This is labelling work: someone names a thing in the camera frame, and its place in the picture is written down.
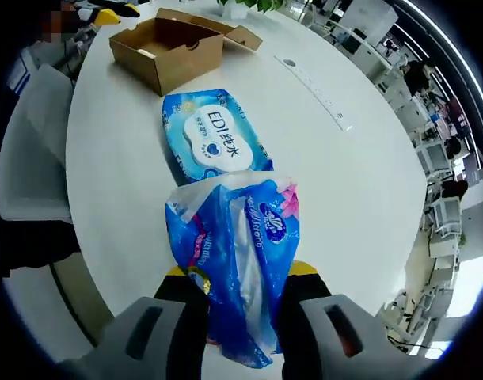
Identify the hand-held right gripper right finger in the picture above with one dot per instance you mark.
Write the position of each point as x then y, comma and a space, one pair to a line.
305, 316

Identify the grey mesh office chair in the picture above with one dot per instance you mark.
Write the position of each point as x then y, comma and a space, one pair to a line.
31, 158

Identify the brown cardboard shoe box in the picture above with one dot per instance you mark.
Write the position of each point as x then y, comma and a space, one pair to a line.
166, 55

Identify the person's dark clothing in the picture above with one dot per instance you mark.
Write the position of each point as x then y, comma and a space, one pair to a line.
35, 249

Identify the blue wet wipes packet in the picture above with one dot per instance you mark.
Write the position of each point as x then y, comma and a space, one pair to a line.
210, 134

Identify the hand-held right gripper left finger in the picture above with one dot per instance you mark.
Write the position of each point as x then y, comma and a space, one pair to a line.
174, 316

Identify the potted green plant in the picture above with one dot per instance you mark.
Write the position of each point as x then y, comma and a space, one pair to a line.
235, 11

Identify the blue soft tissue pack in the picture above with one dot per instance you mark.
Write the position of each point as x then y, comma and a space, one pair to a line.
233, 257

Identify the white office chair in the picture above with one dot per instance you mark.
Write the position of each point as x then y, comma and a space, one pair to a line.
446, 217
430, 158

